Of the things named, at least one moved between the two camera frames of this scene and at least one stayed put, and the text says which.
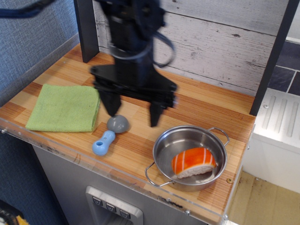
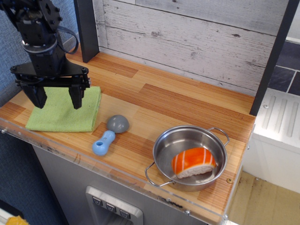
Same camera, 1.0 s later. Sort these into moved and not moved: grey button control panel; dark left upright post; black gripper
Moved: black gripper
Not moved: grey button control panel; dark left upright post
